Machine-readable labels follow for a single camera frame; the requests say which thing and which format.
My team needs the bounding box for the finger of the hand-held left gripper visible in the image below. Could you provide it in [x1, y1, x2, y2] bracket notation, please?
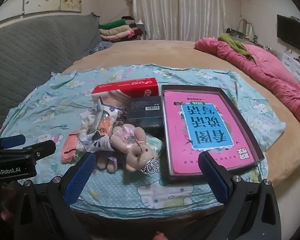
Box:
[0, 134, 26, 148]
[22, 140, 57, 160]

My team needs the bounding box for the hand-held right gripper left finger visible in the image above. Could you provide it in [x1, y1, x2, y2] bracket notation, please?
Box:
[14, 152, 98, 240]

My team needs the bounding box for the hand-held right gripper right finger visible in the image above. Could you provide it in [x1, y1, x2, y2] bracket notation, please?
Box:
[198, 150, 282, 240]

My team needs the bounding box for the plush bear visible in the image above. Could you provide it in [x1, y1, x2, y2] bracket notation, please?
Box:
[110, 124, 159, 173]
[97, 152, 120, 174]

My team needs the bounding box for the dark shallow box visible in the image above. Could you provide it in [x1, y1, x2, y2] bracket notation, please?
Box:
[161, 84, 265, 183]

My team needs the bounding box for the coral pink cloth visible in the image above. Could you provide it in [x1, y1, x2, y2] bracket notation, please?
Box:
[61, 131, 80, 164]

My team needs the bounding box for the white plastic packet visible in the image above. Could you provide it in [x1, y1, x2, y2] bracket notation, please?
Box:
[80, 130, 115, 153]

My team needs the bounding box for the cartoon cat printed blanket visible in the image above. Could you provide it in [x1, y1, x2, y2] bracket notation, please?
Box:
[0, 64, 287, 210]

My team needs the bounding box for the clear bag with orange item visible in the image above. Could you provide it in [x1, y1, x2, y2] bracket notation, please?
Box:
[89, 102, 124, 137]

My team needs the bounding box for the silver tiara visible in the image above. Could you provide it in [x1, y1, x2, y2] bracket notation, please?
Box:
[140, 157, 160, 174]

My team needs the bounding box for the green tissue packet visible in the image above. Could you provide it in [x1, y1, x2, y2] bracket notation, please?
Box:
[145, 134, 164, 155]

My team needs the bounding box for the pink book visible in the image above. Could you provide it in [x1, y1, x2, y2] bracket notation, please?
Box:
[164, 90, 257, 176]

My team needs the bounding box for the black box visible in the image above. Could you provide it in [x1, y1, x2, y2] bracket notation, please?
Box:
[127, 95, 164, 130]

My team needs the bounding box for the grey quilted headboard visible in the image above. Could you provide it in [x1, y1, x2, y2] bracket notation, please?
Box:
[0, 14, 102, 140]

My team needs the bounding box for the red and white tissue box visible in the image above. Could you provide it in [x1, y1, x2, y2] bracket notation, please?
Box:
[91, 78, 158, 105]

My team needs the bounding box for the dark patterned cloth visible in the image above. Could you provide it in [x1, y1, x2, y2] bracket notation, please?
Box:
[90, 41, 113, 54]

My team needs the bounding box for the pink quilt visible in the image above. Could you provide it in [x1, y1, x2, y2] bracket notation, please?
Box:
[194, 37, 300, 128]

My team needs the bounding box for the green cloth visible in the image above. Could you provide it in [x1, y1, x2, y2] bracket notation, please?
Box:
[218, 33, 253, 60]

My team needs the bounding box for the stack of folded clothes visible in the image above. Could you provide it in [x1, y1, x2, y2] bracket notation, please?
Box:
[98, 16, 145, 42]

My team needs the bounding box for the white cabinet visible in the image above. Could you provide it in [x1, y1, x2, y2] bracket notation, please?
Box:
[281, 50, 300, 84]

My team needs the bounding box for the black television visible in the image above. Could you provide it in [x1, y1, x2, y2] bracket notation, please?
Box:
[276, 14, 300, 54]

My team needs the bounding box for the white curtain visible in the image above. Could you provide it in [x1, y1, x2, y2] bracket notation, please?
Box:
[131, 0, 227, 41]

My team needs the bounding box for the wall mirror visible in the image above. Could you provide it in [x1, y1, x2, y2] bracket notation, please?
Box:
[237, 19, 254, 39]

